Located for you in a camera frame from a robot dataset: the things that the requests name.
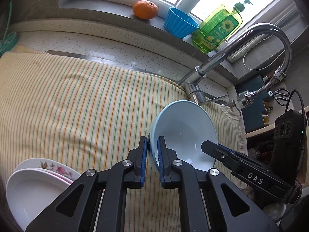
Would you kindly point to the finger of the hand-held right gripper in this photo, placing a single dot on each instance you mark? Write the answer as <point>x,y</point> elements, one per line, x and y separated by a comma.
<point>219,153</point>

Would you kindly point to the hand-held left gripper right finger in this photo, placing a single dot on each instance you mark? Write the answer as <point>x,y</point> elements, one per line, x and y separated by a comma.
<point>161,164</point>

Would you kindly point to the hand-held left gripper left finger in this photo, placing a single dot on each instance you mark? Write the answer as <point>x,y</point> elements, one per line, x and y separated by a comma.
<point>144,164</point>

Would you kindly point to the light blue bowl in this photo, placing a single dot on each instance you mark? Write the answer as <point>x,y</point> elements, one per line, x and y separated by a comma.
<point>181,125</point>

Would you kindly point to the large floral plate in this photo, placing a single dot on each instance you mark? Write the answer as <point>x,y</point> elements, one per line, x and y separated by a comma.
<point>48,163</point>

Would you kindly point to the white leaf print plate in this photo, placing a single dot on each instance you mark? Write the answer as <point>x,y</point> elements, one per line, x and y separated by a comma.
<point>31,193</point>

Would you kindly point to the white shelf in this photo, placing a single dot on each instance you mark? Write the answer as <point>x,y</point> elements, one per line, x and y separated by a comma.
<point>260,131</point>

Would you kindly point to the glass cups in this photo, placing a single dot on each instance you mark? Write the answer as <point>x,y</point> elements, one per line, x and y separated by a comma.
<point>256,151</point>

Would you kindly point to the scissors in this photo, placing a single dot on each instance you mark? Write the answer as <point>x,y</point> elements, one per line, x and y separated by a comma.
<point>277,93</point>

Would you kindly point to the chrome faucet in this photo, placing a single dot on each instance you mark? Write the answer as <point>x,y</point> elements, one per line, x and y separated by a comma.
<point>210,64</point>

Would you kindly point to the striped cloth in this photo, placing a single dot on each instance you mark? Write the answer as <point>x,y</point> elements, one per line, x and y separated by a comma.
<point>72,101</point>

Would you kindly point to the green dish soap bottle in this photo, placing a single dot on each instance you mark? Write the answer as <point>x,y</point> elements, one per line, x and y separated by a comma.
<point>217,29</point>

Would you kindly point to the blue fluted cup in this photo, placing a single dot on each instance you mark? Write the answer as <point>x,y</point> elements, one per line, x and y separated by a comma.
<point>178,25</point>

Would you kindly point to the orange tangerine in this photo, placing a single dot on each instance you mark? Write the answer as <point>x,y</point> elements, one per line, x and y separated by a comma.
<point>145,9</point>

